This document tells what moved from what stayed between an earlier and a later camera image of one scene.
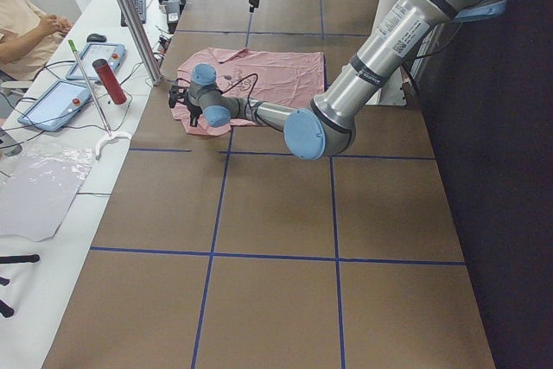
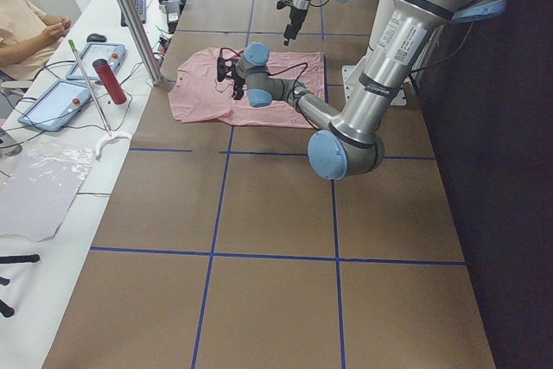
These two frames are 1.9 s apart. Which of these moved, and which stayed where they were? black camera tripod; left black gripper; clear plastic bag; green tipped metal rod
Moved: left black gripper
Stayed: clear plastic bag; black camera tripod; green tipped metal rod
